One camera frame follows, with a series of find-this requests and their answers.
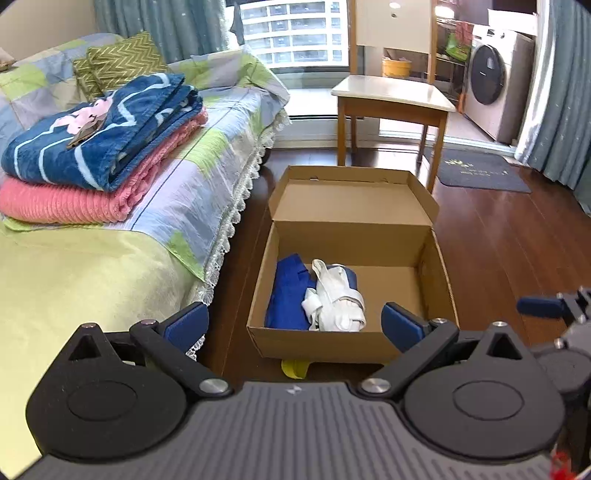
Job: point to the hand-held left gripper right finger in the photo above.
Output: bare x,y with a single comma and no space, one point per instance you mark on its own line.
397,323

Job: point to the blue folded bag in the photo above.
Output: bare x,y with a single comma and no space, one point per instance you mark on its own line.
288,290

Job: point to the pink knitted blanket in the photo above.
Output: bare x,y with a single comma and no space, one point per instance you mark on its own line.
60,203

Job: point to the yellow bucket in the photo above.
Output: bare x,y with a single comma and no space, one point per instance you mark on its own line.
396,68

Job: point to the green zigzag cushion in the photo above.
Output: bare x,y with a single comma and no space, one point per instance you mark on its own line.
129,60
85,78

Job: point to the white canvas shopping bag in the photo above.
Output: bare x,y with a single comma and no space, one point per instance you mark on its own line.
337,300

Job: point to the wooden chair white seat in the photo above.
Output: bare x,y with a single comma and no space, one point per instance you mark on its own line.
392,92

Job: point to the white box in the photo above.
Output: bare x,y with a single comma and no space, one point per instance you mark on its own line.
512,21

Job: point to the yellow cloth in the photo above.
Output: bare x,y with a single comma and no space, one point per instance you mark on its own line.
293,369

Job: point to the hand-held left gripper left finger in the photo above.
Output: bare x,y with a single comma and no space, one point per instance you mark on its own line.
187,323

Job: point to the green covered sofa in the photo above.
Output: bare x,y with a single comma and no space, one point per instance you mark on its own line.
92,277

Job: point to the patchwork sofa cover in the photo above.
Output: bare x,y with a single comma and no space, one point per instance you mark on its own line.
217,138

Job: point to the blue patterned blanket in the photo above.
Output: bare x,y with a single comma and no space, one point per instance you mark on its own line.
134,124

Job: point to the green plastic bag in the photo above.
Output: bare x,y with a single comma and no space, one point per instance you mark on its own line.
457,46

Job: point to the large window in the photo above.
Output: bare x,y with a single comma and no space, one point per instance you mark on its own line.
295,32

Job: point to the grey door mat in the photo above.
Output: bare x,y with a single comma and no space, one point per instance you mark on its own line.
480,173

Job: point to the teal curtain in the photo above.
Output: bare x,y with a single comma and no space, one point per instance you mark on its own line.
563,92
161,23

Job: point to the cardboard box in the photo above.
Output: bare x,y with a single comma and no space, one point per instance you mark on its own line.
406,281

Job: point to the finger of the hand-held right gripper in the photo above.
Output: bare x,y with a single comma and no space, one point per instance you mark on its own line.
538,305

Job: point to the white washing machine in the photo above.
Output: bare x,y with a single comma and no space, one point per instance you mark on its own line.
503,101

